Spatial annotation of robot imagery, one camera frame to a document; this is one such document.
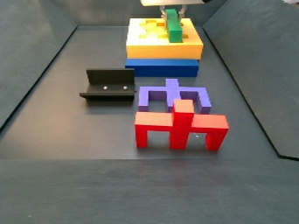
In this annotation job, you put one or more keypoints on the purple comb-shaped block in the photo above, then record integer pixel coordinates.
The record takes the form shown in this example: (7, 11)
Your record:
(171, 92)

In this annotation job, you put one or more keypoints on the green long block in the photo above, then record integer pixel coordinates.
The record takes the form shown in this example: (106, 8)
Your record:
(174, 26)

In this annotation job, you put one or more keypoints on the red comb-shaped block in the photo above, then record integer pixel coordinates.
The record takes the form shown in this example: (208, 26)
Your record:
(181, 123)

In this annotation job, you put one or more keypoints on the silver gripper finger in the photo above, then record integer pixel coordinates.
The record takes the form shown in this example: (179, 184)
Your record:
(182, 11)
(163, 12)

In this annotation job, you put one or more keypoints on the blue long block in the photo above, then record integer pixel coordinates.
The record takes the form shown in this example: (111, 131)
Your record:
(165, 67)

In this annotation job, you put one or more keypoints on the black angle bracket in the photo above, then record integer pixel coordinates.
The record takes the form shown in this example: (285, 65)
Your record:
(110, 84)

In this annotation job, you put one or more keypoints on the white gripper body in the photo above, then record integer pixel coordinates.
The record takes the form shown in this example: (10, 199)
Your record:
(170, 2)

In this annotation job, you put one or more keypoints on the yellow slotted board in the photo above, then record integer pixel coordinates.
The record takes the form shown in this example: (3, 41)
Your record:
(147, 40)

